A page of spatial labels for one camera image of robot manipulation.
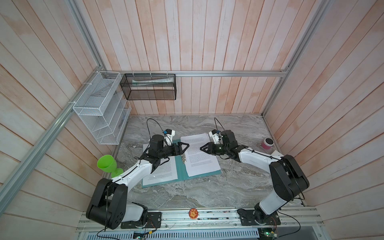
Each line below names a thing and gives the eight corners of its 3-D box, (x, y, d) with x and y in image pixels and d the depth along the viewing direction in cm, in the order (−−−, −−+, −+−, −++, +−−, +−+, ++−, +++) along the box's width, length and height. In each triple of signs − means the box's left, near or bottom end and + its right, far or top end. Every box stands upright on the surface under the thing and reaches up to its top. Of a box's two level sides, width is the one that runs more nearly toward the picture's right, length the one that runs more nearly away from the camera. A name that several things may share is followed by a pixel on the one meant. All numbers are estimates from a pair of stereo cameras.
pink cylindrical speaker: (262, 149, 103) (266, 144, 98) (260, 142, 106) (263, 137, 102) (271, 149, 103) (275, 144, 98) (268, 142, 106) (272, 137, 102)
